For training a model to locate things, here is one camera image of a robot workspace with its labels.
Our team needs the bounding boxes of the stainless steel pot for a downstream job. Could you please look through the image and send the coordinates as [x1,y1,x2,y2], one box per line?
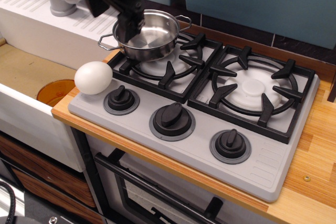
[98,9,192,62]

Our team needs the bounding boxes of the white egg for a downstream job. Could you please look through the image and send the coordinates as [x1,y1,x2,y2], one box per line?
[74,61,113,95]

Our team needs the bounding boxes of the black left stove knob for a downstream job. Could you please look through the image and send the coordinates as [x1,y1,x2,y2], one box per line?
[103,85,140,116]

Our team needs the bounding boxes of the black stove knob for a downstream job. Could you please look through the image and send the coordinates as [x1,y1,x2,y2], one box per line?
[103,85,140,116]
[209,129,251,165]
[149,102,196,142]

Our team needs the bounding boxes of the black middle stove knob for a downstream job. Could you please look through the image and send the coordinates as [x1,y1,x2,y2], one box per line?
[149,102,196,142]

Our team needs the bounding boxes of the grey toy stove top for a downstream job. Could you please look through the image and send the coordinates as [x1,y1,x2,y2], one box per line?
[68,45,313,202]

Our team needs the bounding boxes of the black right stove knob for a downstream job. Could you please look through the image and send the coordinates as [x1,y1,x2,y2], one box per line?
[209,129,251,165]

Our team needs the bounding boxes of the white sink unit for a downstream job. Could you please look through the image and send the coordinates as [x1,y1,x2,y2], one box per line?
[1,0,118,172]

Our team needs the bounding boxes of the black left burner grate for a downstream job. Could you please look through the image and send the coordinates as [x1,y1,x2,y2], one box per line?
[108,33,223,103]

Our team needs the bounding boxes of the black burner grate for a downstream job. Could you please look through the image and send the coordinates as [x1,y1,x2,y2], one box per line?
[108,33,223,103]
[188,45,320,144]

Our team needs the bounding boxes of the black right burner grate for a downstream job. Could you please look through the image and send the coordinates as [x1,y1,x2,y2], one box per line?
[188,45,320,144]

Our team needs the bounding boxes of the upper wooden drawer front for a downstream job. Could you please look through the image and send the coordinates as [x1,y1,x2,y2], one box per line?
[1,134,91,201]

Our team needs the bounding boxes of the wooden drawer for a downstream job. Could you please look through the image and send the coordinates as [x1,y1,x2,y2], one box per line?
[13,168,103,224]
[1,134,91,201]

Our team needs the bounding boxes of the oven door with window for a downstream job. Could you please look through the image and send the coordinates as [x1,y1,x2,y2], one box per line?
[93,149,270,223]

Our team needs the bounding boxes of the lower wooden drawer front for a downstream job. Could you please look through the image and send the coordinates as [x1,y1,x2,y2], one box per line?
[13,168,103,224]

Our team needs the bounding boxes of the brass screw in countertop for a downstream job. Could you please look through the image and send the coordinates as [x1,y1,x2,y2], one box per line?
[303,176,311,182]

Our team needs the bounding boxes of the right teal wall cabinet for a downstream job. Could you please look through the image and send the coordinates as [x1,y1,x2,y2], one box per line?
[186,0,335,49]

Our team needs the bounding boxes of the black oven door handle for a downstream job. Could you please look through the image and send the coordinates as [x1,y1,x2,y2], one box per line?
[94,153,223,223]

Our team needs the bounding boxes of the black braided cable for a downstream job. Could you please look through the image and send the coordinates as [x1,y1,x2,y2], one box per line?
[0,181,18,224]

